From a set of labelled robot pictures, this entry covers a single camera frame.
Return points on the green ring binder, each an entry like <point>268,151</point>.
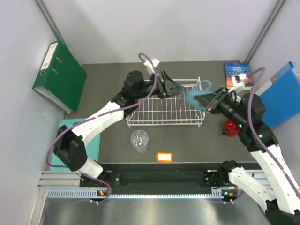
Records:
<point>61,78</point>

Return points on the aluminium cable duct rail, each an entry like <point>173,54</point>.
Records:
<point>75,185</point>

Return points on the red ceramic mug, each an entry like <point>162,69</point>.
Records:
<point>230,129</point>

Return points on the Jane Eyre paperback book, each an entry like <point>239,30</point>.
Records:
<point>235,67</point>

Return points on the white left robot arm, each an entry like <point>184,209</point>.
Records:
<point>133,92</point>

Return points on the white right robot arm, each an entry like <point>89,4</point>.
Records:
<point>281,202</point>

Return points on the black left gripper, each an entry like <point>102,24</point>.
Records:
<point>168,87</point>

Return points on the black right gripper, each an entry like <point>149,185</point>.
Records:
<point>211,101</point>

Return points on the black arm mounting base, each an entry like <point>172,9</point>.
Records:
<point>168,178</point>

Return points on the blue ceramic mug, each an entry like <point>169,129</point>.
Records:
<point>197,91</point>

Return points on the blue ring binder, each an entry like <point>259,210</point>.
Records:
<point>281,96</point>

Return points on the teal shirt folding board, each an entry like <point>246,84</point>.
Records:
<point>70,152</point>

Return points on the clear faceted plastic cup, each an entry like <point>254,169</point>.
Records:
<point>140,140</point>

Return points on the orange key tag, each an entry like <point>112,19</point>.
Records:
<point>166,157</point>

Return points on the white wire dish rack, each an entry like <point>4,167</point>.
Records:
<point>163,112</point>

